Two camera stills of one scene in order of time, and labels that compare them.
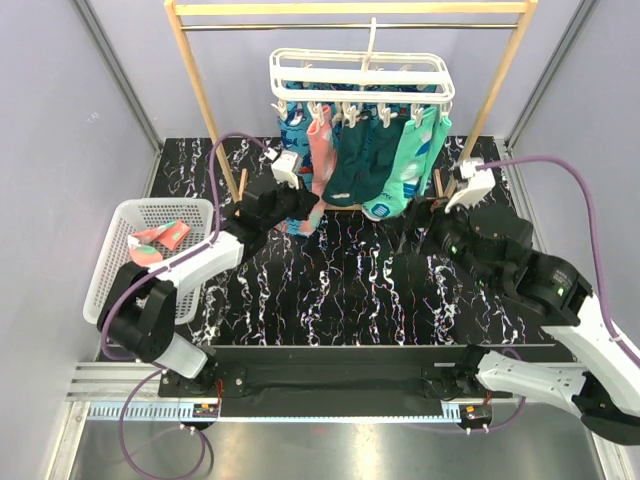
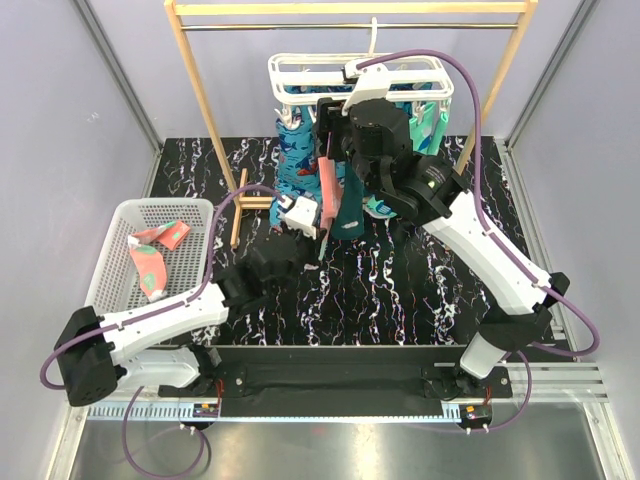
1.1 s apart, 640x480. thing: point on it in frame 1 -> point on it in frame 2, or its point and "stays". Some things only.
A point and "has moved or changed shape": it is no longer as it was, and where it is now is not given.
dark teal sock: (380, 146) has moved or changed shape
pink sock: (168, 236) stays
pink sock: (324, 170) has moved or changed shape
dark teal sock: (341, 190) has moved or changed shape
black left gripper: (304, 199) -> (314, 245)
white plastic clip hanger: (346, 80) stays
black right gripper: (420, 212) -> (330, 119)
